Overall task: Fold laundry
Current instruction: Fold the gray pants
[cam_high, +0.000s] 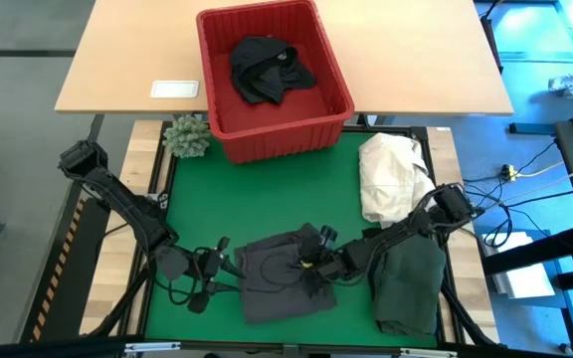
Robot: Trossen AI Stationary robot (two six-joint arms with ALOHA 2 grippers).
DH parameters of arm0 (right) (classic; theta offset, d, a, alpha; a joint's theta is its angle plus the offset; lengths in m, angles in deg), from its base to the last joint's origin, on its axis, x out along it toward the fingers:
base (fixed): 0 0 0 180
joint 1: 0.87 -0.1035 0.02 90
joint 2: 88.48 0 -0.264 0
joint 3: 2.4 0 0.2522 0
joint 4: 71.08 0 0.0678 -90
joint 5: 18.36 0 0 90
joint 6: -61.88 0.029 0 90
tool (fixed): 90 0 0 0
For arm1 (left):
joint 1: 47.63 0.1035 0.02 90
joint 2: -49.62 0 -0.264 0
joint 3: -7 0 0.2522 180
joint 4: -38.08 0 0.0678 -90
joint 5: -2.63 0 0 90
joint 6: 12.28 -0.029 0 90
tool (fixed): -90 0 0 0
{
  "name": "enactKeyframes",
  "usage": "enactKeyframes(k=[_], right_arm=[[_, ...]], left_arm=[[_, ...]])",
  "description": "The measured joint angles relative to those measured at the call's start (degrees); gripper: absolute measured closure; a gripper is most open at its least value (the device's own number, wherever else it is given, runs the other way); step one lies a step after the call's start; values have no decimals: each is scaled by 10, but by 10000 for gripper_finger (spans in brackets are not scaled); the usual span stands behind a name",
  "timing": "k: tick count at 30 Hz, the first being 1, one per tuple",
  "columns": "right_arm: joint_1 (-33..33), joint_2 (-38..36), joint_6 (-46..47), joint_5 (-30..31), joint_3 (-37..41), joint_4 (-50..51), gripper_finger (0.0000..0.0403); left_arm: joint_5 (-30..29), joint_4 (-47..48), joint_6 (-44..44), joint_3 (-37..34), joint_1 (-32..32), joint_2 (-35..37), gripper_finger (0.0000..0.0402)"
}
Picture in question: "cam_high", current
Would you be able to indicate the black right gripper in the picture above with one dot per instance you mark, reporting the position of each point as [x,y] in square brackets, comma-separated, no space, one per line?
[338,263]

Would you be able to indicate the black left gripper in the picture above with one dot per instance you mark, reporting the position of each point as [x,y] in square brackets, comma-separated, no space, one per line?
[211,263]

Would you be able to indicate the dark grey garment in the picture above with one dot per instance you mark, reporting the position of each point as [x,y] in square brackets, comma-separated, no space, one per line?
[276,303]

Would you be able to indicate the dark green garment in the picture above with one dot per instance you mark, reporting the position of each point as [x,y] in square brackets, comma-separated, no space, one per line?
[411,288]

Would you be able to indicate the red plastic bin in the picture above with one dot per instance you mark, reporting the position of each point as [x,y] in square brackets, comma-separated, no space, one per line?
[276,134]

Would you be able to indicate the black shorts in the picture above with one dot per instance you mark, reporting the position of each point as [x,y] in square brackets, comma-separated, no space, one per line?
[261,69]

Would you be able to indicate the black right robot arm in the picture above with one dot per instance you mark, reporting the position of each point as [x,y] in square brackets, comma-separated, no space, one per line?
[416,229]

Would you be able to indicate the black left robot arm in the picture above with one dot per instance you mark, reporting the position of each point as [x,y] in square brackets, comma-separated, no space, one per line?
[117,199]

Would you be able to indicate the cream garment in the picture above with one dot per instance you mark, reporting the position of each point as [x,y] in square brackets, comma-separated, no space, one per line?
[391,174]

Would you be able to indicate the artificial green potted plant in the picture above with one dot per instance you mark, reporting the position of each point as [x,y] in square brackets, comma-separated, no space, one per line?
[187,136]

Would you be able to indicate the wooden side board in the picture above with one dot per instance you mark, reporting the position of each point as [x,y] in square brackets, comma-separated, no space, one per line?
[139,154]
[443,149]

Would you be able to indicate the black hazard-striped plate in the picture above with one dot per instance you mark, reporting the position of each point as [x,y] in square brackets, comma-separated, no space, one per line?
[62,278]

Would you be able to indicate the white rectangular pad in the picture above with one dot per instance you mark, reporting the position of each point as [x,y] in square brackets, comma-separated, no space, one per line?
[174,89]

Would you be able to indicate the white box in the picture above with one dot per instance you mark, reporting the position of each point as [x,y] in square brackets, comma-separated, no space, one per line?
[525,283]

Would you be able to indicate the black desk foot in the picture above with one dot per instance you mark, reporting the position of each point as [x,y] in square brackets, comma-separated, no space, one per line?
[530,128]

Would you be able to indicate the light wooden desk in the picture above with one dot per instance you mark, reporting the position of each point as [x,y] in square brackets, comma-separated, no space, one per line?
[117,50]

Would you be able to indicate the silver frame bracket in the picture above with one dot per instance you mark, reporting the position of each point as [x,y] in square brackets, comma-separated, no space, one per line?
[152,347]
[428,353]

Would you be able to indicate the black table frame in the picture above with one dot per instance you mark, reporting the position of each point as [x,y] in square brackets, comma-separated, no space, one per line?
[164,169]

